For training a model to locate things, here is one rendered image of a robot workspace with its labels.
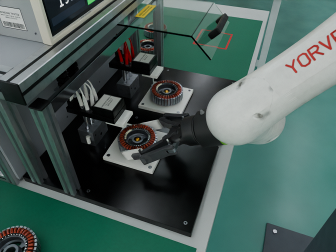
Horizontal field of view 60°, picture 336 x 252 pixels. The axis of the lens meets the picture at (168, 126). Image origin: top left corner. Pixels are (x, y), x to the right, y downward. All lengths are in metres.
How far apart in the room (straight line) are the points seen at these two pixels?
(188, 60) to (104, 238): 0.83
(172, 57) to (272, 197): 0.96
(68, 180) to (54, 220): 0.11
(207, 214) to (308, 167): 1.30
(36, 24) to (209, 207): 0.57
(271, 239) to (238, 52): 0.92
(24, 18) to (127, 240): 0.52
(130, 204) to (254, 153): 1.31
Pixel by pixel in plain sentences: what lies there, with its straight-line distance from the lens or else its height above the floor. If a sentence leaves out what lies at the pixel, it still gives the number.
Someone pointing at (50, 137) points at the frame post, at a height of 0.98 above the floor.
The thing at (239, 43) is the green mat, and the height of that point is 0.75.
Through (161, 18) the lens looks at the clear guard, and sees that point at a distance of 0.86.
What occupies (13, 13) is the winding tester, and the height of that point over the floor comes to 1.17.
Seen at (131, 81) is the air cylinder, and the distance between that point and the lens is 1.03.
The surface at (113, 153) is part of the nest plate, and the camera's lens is 0.84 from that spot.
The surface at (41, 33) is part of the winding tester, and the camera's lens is 0.66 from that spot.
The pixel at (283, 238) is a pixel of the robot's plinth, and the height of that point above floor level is 0.02.
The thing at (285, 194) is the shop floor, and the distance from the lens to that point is 1.80.
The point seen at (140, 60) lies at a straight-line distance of 0.95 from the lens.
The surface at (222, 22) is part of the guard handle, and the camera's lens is 0.86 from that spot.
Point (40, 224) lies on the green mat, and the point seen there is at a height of 0.75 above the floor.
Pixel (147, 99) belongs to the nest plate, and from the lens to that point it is 1.01.
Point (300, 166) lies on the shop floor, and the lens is 1.97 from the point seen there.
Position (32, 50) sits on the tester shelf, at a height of 1.11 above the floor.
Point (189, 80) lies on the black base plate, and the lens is 1.12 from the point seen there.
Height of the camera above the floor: 1.40
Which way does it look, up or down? 43 degrees down
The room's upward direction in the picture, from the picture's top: straight up
